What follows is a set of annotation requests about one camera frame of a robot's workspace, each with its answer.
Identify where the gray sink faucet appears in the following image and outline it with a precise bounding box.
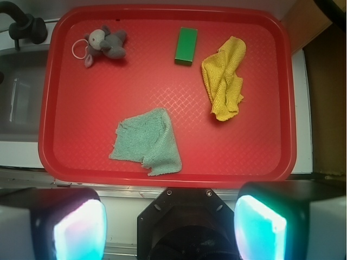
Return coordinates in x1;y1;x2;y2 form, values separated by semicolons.
1;1;48;51

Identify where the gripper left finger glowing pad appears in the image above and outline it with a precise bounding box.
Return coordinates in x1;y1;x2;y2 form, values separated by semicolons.
1;187;107;259

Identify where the light teal woven cloth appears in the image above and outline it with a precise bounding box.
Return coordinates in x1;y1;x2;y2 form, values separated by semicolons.
109;108;182;177

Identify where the gray toy sink basin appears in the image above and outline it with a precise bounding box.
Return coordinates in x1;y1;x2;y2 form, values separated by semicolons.
1;44;49;142

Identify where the green rectangular block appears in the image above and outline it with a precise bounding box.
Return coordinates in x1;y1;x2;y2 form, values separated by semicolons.
174;27;197;66

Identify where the yellow woven cloth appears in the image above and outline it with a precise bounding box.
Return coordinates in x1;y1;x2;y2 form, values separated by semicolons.
201;36;246;122

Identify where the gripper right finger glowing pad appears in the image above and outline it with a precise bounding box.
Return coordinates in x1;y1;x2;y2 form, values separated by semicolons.
234;180;346;259

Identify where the gray plush mouse toy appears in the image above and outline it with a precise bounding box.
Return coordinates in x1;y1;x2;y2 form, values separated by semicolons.
71;25;127;68

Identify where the brown wooden board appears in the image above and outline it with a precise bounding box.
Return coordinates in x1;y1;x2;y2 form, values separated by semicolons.
281;1;346;177

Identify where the red plastic tray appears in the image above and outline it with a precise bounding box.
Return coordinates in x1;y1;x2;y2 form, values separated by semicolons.
38;5;297;189

